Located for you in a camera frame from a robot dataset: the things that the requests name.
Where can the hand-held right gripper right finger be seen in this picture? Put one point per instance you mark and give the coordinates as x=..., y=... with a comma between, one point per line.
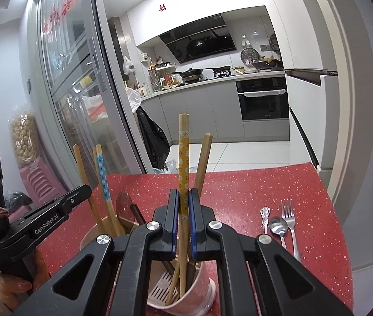
x=193, y=217

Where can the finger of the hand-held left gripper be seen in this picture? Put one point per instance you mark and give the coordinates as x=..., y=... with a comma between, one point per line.
x=77, y=196

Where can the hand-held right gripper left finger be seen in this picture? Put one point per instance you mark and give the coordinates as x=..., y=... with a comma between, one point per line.
x=174, y=217

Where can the plain wooden chopstick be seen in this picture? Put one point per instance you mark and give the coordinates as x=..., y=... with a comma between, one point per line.
x=81, y=171

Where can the blue flowered chopstick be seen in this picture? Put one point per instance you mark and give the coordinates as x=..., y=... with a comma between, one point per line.
x=102, y=174

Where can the large dark spoon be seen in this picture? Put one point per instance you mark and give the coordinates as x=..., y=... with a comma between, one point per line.
x=124, y=207

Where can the brown wooden chopstick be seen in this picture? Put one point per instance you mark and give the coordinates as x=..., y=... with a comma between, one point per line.
x=203, y=161

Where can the yellow flowered chopstick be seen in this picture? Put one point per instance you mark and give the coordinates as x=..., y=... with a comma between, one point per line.
x=184, y=158

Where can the pink utensil holder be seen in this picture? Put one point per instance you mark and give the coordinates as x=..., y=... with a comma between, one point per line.
x=199, y=289

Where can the person's left hand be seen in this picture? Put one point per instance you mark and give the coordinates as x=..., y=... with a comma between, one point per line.
x=15, y=286

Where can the dark bag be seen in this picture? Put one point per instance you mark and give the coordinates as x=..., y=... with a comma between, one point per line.
x=18, y=201

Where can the stack of pink stools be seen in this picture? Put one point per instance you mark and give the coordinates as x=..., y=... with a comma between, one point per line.
x=41, y=181

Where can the clear plastic bag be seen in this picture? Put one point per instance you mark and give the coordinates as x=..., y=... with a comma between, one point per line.
x=165, y=167

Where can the bag of nuts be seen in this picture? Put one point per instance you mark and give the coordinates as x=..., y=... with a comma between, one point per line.
x=23, y=138

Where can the black trash bag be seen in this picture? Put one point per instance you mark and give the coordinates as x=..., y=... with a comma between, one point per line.
x=153, y=138

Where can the steel spoon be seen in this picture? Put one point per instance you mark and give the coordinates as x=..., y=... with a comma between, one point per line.
x=278, y=226

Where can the sliding glass door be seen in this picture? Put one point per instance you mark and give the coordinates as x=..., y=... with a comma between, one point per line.
x=74, y=105

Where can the steel fork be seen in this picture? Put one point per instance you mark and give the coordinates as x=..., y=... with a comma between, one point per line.
x=290, y=220

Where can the grey base cabinets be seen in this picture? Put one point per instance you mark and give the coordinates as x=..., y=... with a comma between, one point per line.
x=199, y=112

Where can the white hanging plastic bag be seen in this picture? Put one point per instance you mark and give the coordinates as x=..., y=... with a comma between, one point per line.
x=129, y=66
x=133, y=98

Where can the built-in black oven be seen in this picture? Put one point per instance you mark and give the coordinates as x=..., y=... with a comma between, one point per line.
x=262, y=102

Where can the spice bottle rack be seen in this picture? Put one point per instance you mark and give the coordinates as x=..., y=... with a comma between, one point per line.
x=161, y=75

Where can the black lidded wok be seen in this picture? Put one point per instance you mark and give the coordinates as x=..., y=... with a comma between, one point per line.
x=189, y=73

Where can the black frying pan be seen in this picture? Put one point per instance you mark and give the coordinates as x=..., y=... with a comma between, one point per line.
x=219, y=70

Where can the round steel steamer rack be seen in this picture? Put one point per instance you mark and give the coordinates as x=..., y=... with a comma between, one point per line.
x=249, y=56
x=274, y=43

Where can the black range hood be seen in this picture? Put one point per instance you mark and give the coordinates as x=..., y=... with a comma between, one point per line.
x=199, y=39

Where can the red paper decoration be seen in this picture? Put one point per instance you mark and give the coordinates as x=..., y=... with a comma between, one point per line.
x=162, y=8

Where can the white refrigerator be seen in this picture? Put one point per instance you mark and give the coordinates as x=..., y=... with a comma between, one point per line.
x=305, y=39

